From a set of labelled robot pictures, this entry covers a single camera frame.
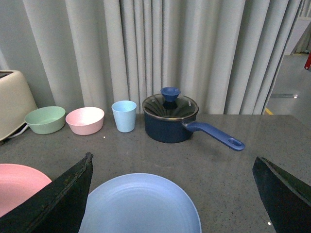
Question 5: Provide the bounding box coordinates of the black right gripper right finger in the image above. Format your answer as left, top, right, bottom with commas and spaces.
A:
252, 157, 311, 233

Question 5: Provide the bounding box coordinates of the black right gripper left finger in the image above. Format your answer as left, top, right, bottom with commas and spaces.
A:
0, 152, 93, 233

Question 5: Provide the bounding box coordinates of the pink plate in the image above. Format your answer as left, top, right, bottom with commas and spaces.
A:
0, 164, 52, 216

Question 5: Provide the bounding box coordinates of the blue plate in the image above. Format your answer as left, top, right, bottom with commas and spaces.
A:
79, 173, 202, 233

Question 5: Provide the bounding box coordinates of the green bowl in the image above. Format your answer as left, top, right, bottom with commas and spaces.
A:
25, 106, 66, 134

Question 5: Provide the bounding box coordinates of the pink bowl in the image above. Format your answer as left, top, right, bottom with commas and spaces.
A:
65, 107, 104, 135

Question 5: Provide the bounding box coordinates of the cream toaster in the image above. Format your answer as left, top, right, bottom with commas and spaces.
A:
0, 70, 37, 141

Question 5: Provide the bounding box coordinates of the light blue cup right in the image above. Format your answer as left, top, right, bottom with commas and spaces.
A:
111, 100, 137, 133

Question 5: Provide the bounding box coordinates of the dark blue saucepan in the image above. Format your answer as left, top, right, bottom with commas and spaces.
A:
144, 113, 245, 151

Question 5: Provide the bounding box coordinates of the glass pot lid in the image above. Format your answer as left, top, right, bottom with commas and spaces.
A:
142, 87, 199, 120

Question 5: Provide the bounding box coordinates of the grey curtain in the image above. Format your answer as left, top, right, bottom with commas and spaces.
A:
0, 0, 311, 116

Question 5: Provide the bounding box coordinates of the white toaster cable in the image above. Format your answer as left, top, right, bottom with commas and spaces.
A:
7, 123, 29, 139

